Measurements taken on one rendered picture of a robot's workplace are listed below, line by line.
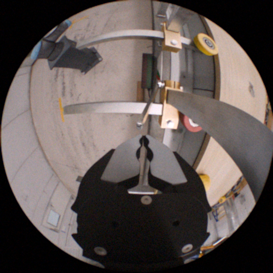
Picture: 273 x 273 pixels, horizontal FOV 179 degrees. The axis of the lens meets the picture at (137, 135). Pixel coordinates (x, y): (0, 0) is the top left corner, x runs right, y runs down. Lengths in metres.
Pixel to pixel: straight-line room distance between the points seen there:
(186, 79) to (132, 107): 0.38
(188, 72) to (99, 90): 0.98
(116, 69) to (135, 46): 0.37
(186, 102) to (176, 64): 0.42
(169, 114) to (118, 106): 0.14
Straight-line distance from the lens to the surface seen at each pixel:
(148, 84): 0.42
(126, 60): 1.19
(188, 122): 0.25
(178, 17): 0.29
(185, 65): 0.58
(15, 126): 2.65
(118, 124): 1.23
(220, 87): 0.32
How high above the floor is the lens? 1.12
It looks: 62 degrees down
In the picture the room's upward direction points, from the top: 175 degrees counter-clockwise
